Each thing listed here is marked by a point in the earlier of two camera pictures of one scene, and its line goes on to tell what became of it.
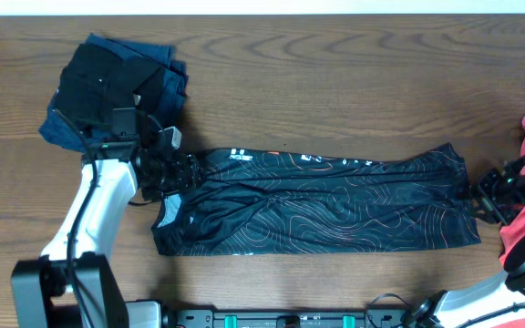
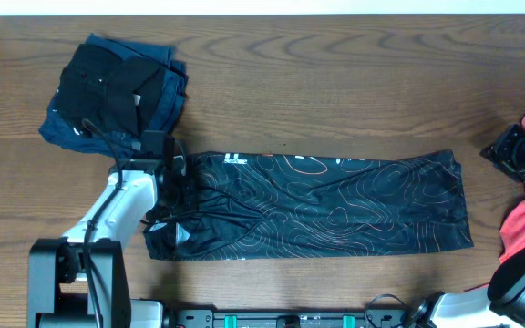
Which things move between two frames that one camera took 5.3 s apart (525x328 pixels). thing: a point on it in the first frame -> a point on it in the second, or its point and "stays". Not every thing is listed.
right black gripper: x=484 y=191 -> x=503 y=154
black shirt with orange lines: x=249 y=200 stays
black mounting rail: x=287 y=319 stays
